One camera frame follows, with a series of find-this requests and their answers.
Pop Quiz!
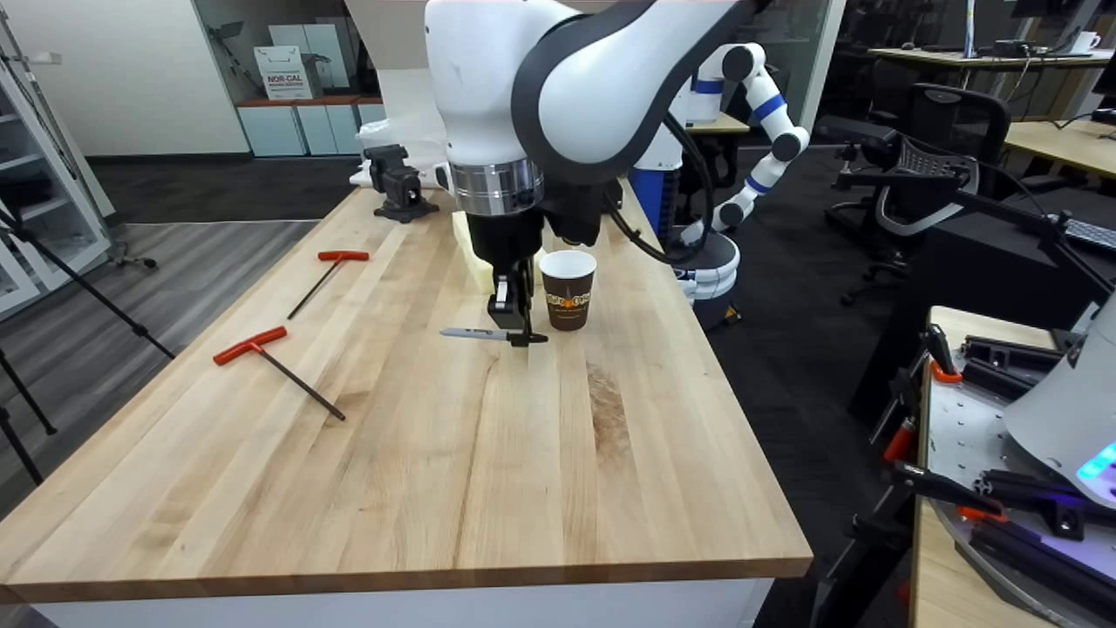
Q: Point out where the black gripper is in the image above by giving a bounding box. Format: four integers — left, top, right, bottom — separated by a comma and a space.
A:
466, 206, 552, 348

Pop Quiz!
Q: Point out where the grey marker pen black cap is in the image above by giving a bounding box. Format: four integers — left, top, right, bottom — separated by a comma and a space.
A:
435, 326, 552, 348

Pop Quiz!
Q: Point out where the black paper cup white rim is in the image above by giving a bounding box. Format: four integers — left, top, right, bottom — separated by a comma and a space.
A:
537, 249, 598, 335

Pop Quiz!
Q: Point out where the dark bench vise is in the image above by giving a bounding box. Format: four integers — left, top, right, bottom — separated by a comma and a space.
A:
347, 120, 442, 226

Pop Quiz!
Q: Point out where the low white shelf cabinet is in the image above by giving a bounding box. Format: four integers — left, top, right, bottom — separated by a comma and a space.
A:
232, 96, 388, 162

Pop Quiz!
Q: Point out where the white blue mobile robot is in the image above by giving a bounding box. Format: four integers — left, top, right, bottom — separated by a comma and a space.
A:
630, 40, 811, 307

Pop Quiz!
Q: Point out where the white drawer cabinet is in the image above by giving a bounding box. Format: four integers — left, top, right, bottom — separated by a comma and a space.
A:
29, 575, 776, 628

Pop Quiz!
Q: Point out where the white printed booklet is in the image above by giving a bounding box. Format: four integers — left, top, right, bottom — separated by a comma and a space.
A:
251, 43, 317, 105

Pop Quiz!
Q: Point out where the black orange bar clamp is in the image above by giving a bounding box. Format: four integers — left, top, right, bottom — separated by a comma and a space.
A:
884, 456, 1092, 541
873, 326, 968, 471

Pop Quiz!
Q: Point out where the black office chair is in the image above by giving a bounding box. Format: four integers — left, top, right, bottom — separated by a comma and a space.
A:
824, 82, 1015, 307

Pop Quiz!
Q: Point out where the white glass door cabinet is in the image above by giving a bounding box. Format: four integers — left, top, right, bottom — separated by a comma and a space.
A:
0, 11, 119, 326

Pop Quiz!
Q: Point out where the small wooden side table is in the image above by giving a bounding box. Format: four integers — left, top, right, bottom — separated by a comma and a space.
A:
904, 303, 1116, 628

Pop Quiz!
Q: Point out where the white curved housing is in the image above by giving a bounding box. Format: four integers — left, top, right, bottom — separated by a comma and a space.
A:
999, 295, 1116, 517

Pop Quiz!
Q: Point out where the wooden office desk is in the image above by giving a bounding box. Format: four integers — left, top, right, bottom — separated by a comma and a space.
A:
1004, 114, 1116, 182

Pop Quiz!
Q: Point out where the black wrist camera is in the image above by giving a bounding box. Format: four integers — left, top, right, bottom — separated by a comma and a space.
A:
539, 184, 611, 253

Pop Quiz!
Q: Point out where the red T-handle hex wrench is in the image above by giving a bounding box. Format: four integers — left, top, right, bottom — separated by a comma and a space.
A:
210, 326, 347, 427
281, 249, 374, 326

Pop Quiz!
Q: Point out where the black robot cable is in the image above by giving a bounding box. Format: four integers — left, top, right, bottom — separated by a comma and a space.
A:
604, 110, 723, 271

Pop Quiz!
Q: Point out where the black camera tripod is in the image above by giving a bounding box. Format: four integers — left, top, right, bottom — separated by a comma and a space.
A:
0, 195, 176, 485

